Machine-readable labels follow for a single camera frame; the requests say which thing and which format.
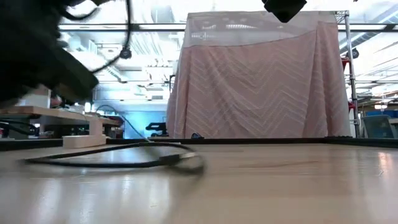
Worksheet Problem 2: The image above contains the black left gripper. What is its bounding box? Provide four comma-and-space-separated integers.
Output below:
40, 48, 100, 105

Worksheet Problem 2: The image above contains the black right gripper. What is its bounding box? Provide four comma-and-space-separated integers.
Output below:
261, 0, 308, 24

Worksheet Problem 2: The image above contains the small USB wall charger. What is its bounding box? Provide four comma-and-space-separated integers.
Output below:
89, 119, 104, 138

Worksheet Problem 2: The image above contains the white power strip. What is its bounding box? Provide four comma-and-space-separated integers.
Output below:
62, 134, 107, 149

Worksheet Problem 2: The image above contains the black USB cable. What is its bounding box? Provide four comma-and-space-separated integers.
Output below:
18, 141, 206, 175

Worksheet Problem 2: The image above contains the cardboard box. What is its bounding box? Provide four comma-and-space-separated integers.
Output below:
18, 85, 52, 108

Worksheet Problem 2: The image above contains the pink zigzag blanket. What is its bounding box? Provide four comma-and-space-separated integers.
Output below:
165, 11, 352, 140

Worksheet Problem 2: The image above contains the metal rack with red bins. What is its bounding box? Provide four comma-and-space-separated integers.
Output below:
334, 9, 362, 138

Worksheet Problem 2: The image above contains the overhead black crossbar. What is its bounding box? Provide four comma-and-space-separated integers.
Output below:
58, 22, 398, 32

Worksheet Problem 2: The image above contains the grey office chair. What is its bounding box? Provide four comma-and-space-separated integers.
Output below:
361, 114, 398, 139

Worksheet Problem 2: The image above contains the thin black wrist camera cable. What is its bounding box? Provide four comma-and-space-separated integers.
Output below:
60, 0, 132, 75

